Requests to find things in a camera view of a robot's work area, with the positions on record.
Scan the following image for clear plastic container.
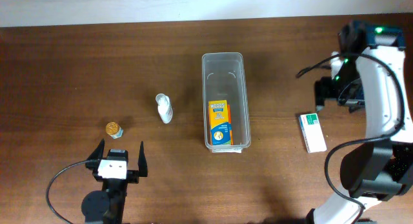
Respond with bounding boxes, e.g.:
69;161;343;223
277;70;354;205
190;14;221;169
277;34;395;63
202;52;251;153

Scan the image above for white green medicine box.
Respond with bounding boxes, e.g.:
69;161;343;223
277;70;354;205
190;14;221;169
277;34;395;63
299;113;327;153

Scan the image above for white spray bottle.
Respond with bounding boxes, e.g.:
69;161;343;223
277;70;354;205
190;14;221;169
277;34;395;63
156;94;173;124

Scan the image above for yellow medicine box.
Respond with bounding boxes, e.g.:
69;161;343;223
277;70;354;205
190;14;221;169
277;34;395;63
208;99;233;146

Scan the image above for small gold lid jar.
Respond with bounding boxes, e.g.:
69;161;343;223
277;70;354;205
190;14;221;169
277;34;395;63
105;122;123;139

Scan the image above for orange medicine box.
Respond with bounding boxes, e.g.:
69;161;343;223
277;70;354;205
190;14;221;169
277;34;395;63
210;103;234;146

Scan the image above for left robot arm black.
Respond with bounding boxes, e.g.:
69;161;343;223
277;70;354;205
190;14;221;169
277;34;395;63
81;139;148;223

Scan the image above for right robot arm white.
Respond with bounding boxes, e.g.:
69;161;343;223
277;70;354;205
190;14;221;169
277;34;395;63
305;21;412;223

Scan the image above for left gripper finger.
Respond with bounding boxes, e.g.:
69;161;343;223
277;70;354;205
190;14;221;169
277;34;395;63
137;142;148;177
87;139;105;160

